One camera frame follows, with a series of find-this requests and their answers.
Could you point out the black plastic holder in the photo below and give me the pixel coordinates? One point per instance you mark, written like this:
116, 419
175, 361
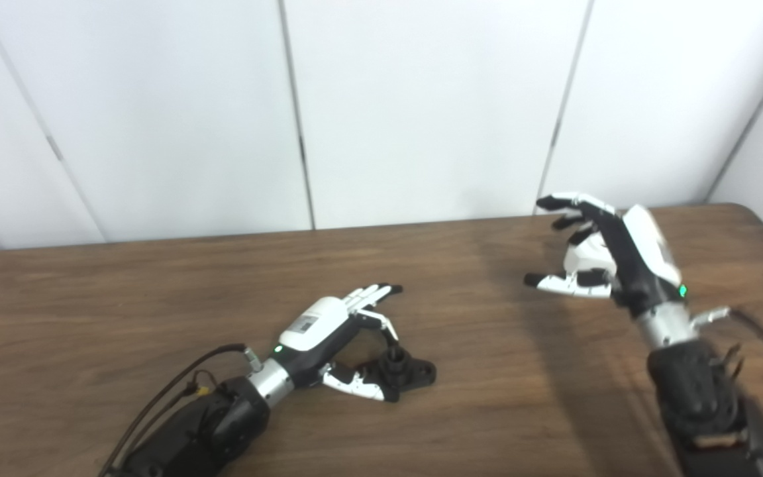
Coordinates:
414, 374

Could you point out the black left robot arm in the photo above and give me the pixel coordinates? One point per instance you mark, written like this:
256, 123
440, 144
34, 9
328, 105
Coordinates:
209, 430

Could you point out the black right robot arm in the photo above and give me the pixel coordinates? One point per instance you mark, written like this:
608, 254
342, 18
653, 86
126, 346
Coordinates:
693, 391

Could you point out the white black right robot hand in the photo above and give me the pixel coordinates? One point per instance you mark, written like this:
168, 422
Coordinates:
640, 258

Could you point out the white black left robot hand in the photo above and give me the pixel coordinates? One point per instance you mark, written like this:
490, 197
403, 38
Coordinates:
312, 328

